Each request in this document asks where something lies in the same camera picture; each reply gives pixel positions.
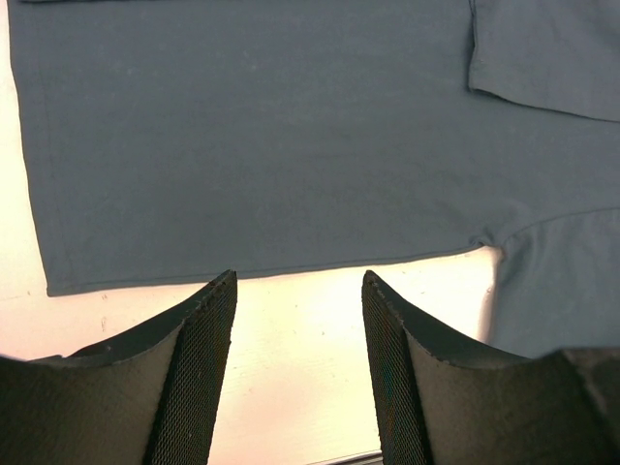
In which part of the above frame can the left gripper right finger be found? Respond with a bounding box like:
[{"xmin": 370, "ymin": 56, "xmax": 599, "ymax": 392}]
[{"xmin": 361, "ymin": 271, "xmax": 619, "ymax": 464}]

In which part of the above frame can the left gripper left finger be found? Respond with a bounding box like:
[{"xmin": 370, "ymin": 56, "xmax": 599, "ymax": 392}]
[{"xmin": 1, "ymin": 271, "xmax": 237, "ymax": 465}]

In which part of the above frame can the grey-blue t-shirt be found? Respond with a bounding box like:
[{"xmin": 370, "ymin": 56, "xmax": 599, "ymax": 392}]
[{"xmin": 8, "ymin": 1, "xmax": 619, "ymax": 357}]

